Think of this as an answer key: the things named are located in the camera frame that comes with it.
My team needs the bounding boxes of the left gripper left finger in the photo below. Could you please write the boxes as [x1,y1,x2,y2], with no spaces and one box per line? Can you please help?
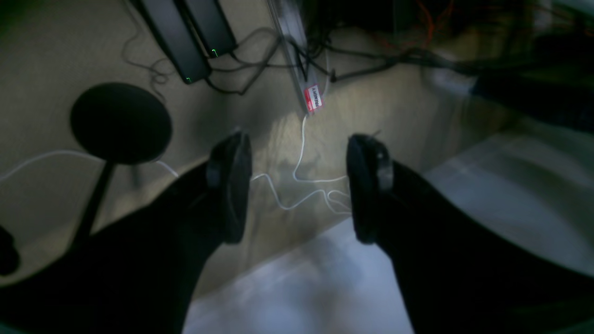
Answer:
[1,132,252,334]

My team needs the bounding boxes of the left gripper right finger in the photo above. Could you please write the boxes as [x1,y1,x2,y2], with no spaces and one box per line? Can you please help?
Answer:
[346,135,594,334]

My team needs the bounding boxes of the red white label tag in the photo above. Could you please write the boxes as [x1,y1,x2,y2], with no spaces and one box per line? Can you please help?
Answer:
[303,84,324,116]

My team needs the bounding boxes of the black box under table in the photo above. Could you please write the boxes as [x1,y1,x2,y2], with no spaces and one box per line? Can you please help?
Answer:
[136,0,238,85]

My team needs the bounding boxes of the aluminium frame post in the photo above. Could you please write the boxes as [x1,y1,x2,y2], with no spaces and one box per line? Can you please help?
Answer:
[267,0,318,116]

